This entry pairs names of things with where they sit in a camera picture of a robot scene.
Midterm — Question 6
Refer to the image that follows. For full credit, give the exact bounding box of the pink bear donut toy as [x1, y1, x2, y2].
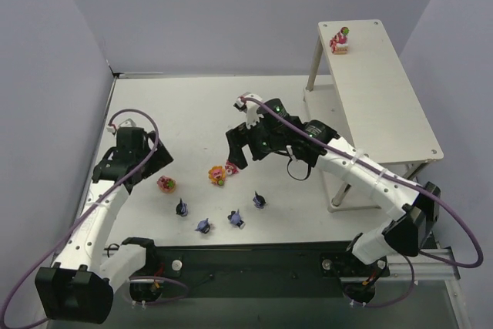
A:
[156, 176, 177, 194]

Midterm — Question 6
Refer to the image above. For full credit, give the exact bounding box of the pink bear strawberry hat toy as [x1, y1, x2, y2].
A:
[224, 160, 239, 176]

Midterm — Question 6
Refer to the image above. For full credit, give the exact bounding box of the pink bear sunflower toy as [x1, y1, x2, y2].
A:
[208, 166, 226, 186]

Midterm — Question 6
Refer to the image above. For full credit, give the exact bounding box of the pink bear cake slice toy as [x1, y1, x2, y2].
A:
[329, 26, 350, 55]

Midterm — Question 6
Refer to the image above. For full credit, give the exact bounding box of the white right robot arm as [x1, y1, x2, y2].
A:
[226, 94, 440, 265]

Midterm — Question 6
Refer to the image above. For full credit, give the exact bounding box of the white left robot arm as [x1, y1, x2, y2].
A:
[35, 127, 173, 324]

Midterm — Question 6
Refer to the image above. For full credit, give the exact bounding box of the white two-tier shelf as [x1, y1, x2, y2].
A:
[304, 18, 444, 213]

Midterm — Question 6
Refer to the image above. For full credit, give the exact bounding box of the purple black figurine far left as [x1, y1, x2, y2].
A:
[176, 198, 188, 217]

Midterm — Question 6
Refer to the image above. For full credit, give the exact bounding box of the purple black figurine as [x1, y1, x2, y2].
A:
[253, 192, 267, 209]
[176, 198, 188, 217]

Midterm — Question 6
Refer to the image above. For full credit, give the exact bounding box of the purple black figurine far right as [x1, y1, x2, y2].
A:
[253, 192, 267, 209]

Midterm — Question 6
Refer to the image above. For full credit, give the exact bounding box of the purple figurine front left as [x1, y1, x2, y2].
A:
[195, 218, 212, 234]

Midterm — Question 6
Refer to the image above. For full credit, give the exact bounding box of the purple figurine front right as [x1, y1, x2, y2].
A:
[227, 210, 245, 229]

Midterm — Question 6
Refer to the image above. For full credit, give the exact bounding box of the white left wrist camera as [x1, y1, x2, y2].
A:
[106, 118, 136, 135]

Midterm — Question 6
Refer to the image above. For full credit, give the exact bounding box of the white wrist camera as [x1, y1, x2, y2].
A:
[233, 92, 263, 129]
[106, 118, 136, 135]

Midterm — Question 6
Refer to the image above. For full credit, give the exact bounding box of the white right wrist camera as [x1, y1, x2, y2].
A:
[233, 92, 263, 129]

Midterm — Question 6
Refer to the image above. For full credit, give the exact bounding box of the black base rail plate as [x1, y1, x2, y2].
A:
[121, 237, 390, 305]

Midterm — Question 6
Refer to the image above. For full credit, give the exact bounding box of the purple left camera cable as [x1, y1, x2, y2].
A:
[0, 109, 161, 324]

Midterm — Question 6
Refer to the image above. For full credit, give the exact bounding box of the aluminium extrusion rail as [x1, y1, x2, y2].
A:
[326, 252, 460, 282]

